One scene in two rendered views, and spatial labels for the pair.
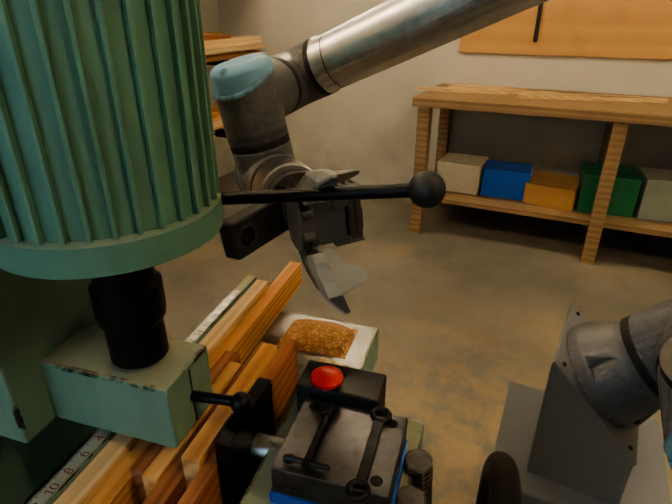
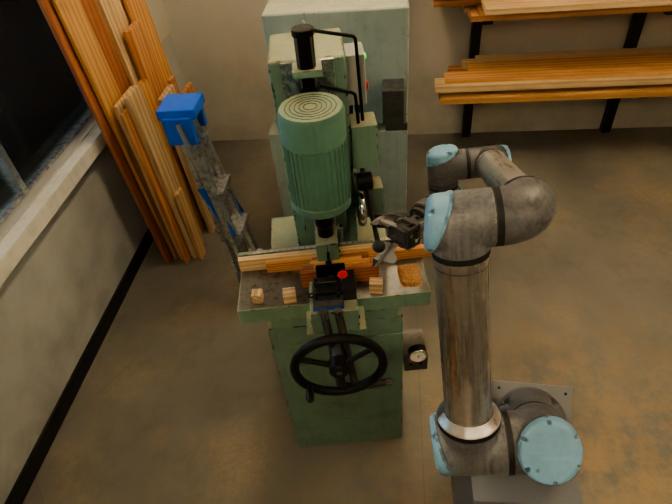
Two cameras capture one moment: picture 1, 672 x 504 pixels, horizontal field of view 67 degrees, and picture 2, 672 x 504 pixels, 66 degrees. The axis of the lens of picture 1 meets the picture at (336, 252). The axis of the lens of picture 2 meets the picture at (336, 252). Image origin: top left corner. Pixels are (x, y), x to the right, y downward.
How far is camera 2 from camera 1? 1.27 m
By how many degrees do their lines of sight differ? 61
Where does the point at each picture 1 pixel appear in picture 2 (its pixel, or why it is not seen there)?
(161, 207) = (307, 207)
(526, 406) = not seen: hidden behind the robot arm
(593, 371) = (506, 404)
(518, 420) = not seen: hidden behind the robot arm
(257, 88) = (434, 166)
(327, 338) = (405, 277)
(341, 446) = (324, 288)
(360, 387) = (346, 284)
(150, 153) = (305, 196)
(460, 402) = (648, 446)
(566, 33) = not seen: outside the picture
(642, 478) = (516, 487)
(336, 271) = (388, 253)
